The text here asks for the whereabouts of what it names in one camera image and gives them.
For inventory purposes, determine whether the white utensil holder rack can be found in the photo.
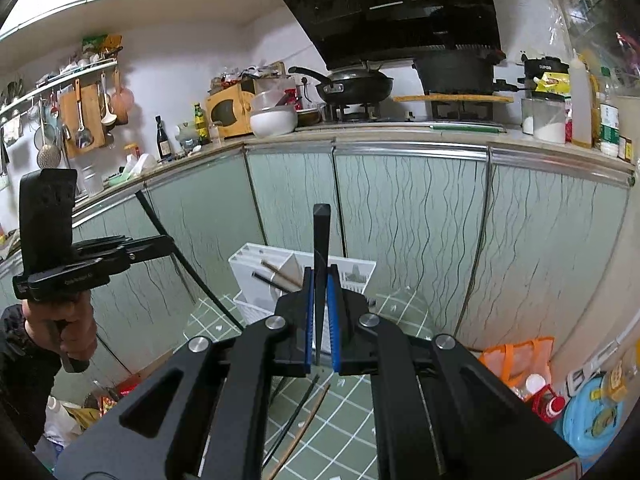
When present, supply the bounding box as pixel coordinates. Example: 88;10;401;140
228;243;376;325

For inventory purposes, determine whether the red cap dark bottle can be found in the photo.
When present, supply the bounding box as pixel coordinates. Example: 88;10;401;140
527;385;566;424

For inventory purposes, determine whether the black cooking pot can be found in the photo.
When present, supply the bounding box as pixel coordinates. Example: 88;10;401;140
412;49;506;96

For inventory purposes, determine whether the clear jar white powder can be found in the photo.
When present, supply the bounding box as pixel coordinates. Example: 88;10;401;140
522;98;566;144

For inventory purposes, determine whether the hanging metal ladle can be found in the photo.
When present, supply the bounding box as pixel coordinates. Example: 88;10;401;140
74;78;94;150

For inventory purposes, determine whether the green checkered tablecloth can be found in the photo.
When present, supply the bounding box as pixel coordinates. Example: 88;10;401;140
183;286;435;479

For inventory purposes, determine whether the person's left hand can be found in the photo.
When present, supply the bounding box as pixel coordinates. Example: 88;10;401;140
22;290;98;361

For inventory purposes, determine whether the brown wooden chopstick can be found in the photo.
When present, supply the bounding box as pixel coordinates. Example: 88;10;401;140
260;259;303;288
267;385;331;480

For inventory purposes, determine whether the wooden cutting board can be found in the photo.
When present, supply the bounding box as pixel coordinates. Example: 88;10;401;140
392;93;514;104

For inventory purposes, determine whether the dark soy sauce bottle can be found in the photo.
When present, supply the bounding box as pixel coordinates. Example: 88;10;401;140
155;115;172;162

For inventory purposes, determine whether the blue plastic container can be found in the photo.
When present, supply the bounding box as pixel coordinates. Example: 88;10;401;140
553;375;624;469

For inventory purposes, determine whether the white squeeze bottle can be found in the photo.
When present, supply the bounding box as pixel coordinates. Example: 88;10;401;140
570;52;592;148

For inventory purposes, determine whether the orange bag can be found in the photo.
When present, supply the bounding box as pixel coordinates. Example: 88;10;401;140
480;337;554;388

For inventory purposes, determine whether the black range hood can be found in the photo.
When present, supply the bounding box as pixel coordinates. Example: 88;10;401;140
283;0;501;70

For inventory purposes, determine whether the hanging wooden board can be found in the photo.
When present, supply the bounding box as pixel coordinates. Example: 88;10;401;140
58;78;106;158

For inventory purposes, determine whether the black frying pan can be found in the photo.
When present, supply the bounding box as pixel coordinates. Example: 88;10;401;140
288;66;393;106

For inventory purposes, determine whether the white bowl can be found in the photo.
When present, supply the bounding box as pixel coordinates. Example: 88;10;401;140
250;105;298;138

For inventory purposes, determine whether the yellow microwave oven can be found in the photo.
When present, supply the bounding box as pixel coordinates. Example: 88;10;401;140
206;84;255;139

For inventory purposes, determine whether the green glass bottle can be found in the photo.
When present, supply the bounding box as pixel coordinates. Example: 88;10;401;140
194;103;210;145

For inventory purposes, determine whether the green label bottle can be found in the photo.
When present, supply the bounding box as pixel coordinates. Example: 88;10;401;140
598;92;620;158

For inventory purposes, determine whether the black chopstick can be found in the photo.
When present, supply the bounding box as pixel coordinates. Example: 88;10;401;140
262;374;319;470
314;204;331;365
134;188;246;332
252;271;293;294

